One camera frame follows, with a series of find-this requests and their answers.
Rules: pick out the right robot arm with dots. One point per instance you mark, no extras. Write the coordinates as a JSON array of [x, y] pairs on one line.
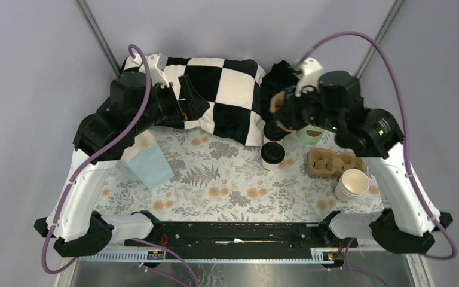
[[333, 102]]

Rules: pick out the black white checkered pillow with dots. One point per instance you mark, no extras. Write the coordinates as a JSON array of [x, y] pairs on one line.
[[232, 90]]

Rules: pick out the black cloth bundle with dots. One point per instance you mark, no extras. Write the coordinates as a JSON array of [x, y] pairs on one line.
[[280, 77]]

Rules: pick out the white paper bag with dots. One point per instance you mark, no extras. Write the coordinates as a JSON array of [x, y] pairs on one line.
[[142, 141]]

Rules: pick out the brown cardboard cup carrier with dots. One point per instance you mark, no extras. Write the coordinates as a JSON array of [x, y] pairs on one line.
[[325, 163]]

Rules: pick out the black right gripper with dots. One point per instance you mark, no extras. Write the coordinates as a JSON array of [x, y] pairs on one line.
[[287, 113]]

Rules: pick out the single brown cup carrier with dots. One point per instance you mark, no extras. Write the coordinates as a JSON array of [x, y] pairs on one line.
[[281, 113]]

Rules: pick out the light blue napkin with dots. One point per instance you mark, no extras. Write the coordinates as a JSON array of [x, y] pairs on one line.
[[149, 165]]

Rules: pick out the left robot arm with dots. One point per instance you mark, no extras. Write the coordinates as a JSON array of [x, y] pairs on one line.
[[134, 105]]

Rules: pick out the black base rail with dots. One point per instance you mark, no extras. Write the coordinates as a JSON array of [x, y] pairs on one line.
[[244, 240]]

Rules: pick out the green straw holder cup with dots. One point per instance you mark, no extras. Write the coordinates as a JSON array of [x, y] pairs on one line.
[[310, 135]]

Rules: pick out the stack of paper cups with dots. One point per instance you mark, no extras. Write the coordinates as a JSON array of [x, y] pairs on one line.
[[352, 184]]

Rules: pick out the floral table mat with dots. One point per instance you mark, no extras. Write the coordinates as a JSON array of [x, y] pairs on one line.
[[219, 179]]

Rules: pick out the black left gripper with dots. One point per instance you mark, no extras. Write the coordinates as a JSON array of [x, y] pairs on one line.
[[193, 107]]

